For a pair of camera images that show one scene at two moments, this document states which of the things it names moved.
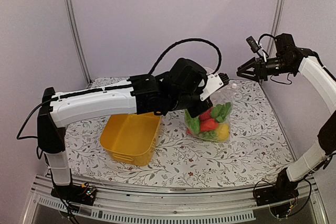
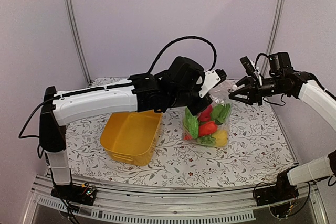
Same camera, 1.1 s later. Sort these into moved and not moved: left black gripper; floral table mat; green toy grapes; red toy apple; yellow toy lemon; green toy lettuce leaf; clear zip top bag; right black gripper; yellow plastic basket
Moved: green toy grapes; clear zip top bag; yellow toy lemon; right black gripper
Not moved: green toy lettuce leaf; yellow plastic basket; red toy apple; floral table mat; left black gripper
